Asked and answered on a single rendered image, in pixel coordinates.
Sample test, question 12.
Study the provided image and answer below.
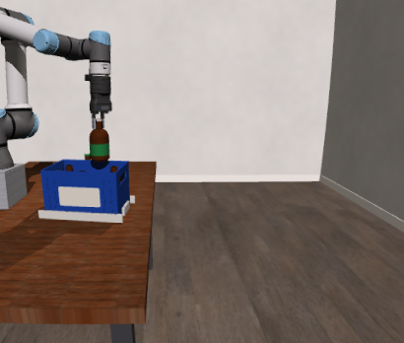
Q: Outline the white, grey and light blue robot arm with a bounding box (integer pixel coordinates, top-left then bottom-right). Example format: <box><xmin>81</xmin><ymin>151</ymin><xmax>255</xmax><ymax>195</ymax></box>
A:
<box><xmin>0</xmin><ymin>7</ymin><xmax>111</xmax><ymax>170</ymax></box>

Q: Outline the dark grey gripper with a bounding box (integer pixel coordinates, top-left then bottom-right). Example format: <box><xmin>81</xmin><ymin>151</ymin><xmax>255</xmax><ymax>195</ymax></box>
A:
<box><xmin>85</xmin><ymin>63</ymin><xmax>112</xmax><ymax>129</ymax></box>

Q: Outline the blue plastic crate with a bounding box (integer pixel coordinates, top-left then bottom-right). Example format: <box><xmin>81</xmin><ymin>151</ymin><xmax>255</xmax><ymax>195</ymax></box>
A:
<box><xmin>44</xmin><ymin>160</ymin><xmax>130</xmax><ymax>214</ymax></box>

